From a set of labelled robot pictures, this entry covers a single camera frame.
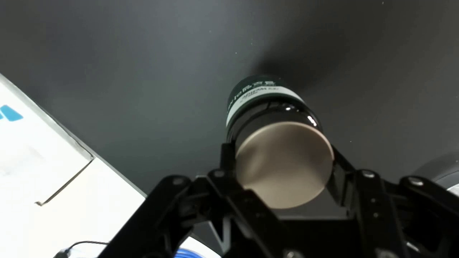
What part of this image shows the dark green bottle white cap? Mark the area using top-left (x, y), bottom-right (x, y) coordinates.
top-left (225, 75), bottom-right (336, 209)

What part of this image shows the black cable with plug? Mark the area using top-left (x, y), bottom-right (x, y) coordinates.
top-left (53, 239), bottom-right (109, 258)

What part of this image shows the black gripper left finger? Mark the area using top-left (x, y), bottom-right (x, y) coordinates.
top-left (97, 140), bottom-right (274, 258)

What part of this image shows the white Robotiq cardboard box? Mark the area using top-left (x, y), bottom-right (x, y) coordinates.
top-left (0, 71), bottom-right (224, 258)

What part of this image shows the blue coiled cable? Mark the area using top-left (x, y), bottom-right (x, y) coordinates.
top-left (172, 246), bottom-right (205, 258)

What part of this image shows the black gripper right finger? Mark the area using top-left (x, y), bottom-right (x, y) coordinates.
top-left (324, 144), bottom-right (459, 258)

